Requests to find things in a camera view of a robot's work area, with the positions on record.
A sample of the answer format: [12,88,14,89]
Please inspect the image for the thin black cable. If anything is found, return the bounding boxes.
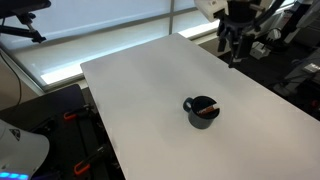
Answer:
[0,52,23,108]

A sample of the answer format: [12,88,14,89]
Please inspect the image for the white floor device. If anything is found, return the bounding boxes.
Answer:
[249,40,272,61]

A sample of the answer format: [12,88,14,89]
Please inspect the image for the dark green mug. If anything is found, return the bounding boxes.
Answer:
[182,95,221,130]

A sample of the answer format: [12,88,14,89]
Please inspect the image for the red marker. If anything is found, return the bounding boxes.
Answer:
[196,105,220,116]

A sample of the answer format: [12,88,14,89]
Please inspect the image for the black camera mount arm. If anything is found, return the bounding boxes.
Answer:
[0,0,52,45]

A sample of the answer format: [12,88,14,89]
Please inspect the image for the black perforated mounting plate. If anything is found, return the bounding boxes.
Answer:
[31,105,113,180]

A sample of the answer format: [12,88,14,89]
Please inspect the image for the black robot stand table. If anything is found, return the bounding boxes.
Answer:
[0,83,116,180]

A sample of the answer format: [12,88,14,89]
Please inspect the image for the orange handled black clamp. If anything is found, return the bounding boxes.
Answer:
[73,143,111,176]
[63,104,93,122]

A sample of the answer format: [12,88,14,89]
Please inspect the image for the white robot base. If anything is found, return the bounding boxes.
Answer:
[0,119,51,180]

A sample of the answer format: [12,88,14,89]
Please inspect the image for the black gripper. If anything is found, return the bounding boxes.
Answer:
[216,0,266,69]

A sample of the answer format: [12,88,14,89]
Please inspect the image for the grey window frame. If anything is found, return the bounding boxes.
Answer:
[0,0,298,93]

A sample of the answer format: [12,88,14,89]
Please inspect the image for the black and white post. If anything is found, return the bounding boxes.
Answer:
[282,0,315,44]

